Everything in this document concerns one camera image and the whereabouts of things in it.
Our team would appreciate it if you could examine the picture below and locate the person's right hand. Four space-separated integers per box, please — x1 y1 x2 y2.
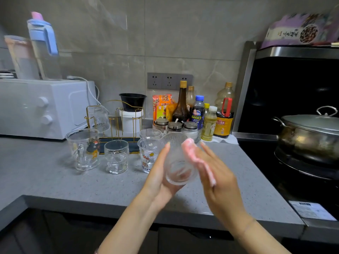
181 139 255 236

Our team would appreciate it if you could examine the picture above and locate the person's left hand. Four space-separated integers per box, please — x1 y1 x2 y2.
139 141 184 212

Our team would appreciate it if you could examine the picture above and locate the embossed ribbed clear glass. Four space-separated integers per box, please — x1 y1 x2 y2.
160 132 199 186

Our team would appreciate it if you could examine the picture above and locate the cartoon cat print glass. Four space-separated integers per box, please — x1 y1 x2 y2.
137 137 162 174

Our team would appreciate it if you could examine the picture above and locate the gold wire cup rack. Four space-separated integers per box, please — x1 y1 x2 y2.
84 99 145 154

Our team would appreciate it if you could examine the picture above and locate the short textured glass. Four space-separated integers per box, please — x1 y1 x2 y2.
104 140 130 174

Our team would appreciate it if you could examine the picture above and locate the pink striped cloth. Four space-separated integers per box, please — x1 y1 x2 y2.
181 138 217 188

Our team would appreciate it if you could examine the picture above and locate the small ribbed clear glass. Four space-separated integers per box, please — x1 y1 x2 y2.
139 128 162 139

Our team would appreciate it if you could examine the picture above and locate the penguin print glass mug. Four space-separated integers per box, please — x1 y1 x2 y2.
65 128 101 171

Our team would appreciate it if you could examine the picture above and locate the tall ribbed clear glass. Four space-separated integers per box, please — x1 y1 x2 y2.
86 105 111 133

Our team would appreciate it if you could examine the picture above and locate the person's left forearm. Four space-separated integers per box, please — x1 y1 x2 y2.
98 193 165 254

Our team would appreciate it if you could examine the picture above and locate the white paper towel sheet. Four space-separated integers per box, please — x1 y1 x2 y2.
201 134 239 145

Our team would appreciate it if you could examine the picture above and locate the clear round condiment tray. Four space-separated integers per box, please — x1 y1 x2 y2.
152 127 202 143

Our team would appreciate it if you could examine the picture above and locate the white plastic bucket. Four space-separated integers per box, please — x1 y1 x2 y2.
119 109 143 138

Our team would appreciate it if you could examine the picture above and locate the yellow liquid bottle white cap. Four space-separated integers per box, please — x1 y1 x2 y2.
201 106 218 142

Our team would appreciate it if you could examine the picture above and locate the yellow seasoning pouch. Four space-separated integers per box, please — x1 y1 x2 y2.
166 102 177 121

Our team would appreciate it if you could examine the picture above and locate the dark brown glass bottle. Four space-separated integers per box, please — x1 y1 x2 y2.
172 80 191 123

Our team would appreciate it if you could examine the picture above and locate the orange seasoning packet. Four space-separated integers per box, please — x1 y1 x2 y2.
152 94 173 122

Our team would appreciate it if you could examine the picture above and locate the dark bottle blue cap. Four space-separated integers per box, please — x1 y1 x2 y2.
190 95 205 130

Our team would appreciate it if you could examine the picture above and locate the white label sticker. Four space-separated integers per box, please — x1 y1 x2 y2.
289 200 337 221

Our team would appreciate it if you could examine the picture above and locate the clear bottle brown cap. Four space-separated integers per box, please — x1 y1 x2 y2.
186 86 196 108

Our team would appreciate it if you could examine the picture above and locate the stainless steel pot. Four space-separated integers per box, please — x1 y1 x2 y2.
273 116 339 166

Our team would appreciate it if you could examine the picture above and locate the steel pot lid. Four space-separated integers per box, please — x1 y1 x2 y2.
281 105 339 135

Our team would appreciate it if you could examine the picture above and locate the white microwave oven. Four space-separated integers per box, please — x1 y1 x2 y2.
0 78 97 140

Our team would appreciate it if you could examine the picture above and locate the clear jug blue lid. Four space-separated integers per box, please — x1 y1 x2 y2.
27 12 62 80

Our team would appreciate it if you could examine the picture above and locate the purple food packet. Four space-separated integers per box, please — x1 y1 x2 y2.
261 7 339 49

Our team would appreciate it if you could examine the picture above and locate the clear container pink lid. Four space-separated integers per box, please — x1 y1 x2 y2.
4 35 40 80

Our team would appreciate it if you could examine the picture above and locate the thin string bracelet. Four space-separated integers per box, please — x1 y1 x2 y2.
242 219 256 235

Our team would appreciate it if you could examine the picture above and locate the large bottle red handle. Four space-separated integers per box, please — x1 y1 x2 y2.
213 82 236 138

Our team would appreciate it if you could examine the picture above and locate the grey wall socket panel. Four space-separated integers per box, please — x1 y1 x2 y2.
147 72 194 90

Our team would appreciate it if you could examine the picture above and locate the white power cable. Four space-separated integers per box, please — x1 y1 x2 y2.
66 75 102 106

